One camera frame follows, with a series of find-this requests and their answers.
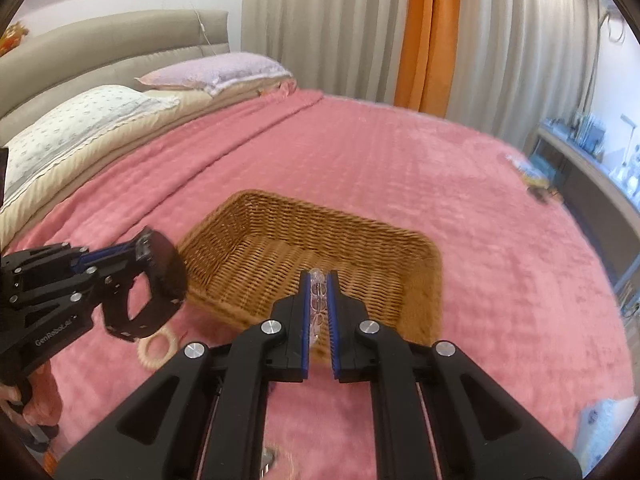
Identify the beige padded headboard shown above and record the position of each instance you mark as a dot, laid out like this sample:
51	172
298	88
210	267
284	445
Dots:
115	49

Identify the white floral pillow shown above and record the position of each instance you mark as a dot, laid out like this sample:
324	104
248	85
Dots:
72	125

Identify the white packet bed edge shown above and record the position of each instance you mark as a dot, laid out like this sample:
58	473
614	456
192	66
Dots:
599	426

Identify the beige curtain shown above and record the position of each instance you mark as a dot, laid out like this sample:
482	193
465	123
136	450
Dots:
497	66

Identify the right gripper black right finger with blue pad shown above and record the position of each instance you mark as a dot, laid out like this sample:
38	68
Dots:
436	413

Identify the brown wicker basket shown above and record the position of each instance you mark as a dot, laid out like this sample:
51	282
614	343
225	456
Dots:
250	251

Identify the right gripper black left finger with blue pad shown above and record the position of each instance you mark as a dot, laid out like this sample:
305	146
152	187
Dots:
202	415

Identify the black smart watch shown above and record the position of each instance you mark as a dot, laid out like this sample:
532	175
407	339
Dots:
165	273

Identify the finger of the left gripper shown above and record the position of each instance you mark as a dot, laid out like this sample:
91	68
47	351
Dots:
115	282
122	257

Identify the yellow packet on bed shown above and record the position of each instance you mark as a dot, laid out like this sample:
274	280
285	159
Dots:
535	181

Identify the orange curtain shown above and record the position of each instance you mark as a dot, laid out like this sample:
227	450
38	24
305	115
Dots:
428	56

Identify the lilac pillow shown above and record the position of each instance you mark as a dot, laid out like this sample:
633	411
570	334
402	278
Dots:
216	73

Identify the white desk shelf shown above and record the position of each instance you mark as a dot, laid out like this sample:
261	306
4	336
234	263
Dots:
604	212

